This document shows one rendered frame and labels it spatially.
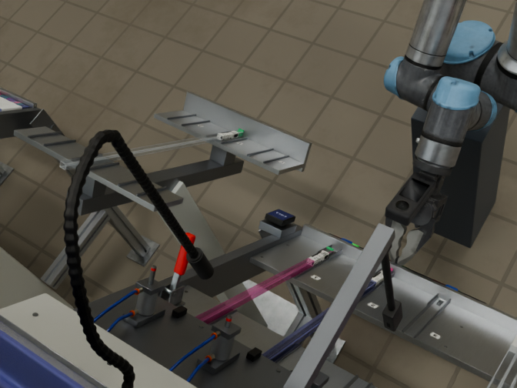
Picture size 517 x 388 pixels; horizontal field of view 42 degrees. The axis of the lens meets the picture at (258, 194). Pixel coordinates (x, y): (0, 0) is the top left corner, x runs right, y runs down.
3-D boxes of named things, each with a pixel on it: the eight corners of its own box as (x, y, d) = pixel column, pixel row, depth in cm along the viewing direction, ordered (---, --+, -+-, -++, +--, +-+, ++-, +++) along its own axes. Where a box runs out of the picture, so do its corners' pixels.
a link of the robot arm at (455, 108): (491, 87, 119) (474, 87, 112) (470, 145, 122) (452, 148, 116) (451, 75, 123) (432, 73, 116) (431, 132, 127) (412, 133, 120)
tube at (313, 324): (384, 272, 125) (385, 267, 124) (390, 275, 124) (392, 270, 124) (237, 377, 82) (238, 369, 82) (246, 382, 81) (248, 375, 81)
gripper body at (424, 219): (439, 224, 129) (460, 166, 125) (425, 233, 121) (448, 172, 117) (403, 209, 132) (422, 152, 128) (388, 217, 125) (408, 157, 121)
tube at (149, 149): (238, 134, 149) (238, 129, 149) (242, 136, 148) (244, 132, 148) (59, 167, 108) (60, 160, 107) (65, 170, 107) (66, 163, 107)
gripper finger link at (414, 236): (418, 267, 130) (433, 224, 127) (408, 275, 125) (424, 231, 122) (404, 260, 132) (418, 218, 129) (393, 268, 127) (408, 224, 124)
